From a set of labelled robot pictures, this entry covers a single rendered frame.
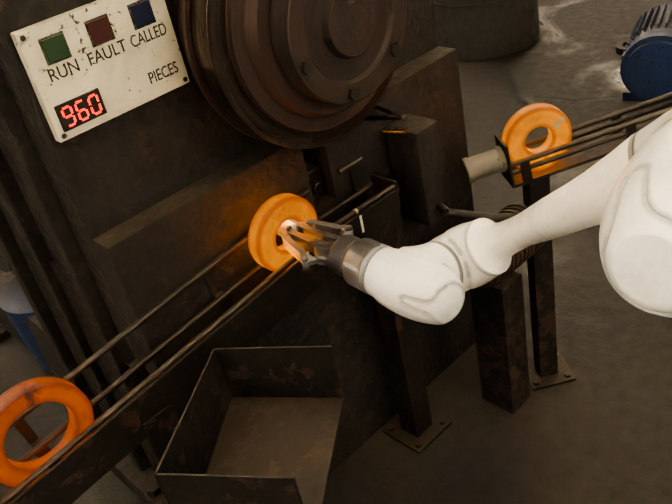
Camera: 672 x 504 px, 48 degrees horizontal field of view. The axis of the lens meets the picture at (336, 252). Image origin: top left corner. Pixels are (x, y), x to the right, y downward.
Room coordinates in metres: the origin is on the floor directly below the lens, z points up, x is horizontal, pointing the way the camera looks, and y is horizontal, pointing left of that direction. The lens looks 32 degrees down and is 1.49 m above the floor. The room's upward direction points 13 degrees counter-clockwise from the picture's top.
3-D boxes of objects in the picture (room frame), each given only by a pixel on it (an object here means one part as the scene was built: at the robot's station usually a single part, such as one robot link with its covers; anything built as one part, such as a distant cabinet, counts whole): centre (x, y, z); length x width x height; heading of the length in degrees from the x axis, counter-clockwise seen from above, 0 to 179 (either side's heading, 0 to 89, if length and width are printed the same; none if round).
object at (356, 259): (1.09, -0.05, 0.75); 0.09 x 0.06 x 0.09; 127
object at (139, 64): (1.26, 0.29, 1.15); 0.26 x 0.02 x 0.18; 127
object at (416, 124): (1.54, -0.22, 0.68); 0.11 x 0.08 x 0.24; 37
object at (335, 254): (1.15, -0.01, 0.76); 0.09 x 0.08 x 0.07; 37
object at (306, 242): (1.20, 0.05, 0.76); 0.11 x 0.01 x 0.04; 39
